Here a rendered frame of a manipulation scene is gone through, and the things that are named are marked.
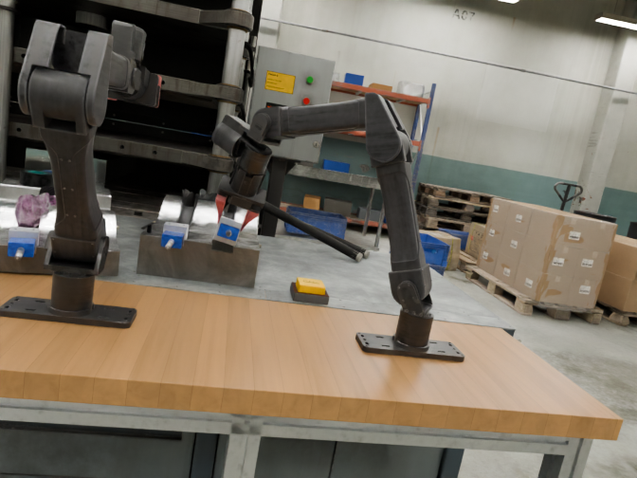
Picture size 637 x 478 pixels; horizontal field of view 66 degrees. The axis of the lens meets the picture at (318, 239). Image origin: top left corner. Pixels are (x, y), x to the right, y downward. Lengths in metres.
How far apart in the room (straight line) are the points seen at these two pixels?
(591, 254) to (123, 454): 4.29
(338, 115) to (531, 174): 7.91
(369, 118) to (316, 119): 0.12
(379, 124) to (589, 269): 4.22
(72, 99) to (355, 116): 0.47
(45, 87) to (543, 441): 0.91
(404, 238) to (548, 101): 8.03
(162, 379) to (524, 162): 8.23
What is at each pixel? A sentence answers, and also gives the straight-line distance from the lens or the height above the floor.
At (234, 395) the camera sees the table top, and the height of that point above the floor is 0.79.
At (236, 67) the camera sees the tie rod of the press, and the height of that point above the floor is 1.36.
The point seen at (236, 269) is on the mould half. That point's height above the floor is 0.84.
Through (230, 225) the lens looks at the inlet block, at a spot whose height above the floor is 0.94.
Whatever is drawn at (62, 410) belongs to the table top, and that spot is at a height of 0.73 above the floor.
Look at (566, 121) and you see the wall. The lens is 9.01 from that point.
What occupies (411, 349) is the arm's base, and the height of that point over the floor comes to 0.81.
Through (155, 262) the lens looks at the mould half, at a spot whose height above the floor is 0.83.
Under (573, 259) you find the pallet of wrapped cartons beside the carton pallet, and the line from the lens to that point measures 4.88.
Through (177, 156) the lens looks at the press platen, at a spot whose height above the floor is 1.01.
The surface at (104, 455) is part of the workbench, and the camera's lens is 1.36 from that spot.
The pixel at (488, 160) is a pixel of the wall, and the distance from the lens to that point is 8.47.
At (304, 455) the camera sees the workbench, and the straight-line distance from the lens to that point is 1.35.
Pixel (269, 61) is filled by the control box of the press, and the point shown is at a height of 1.42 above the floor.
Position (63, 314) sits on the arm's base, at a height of 0.81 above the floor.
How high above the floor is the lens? 1.14
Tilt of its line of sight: 10 degrees down
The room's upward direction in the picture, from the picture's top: 10 degrees clockwise
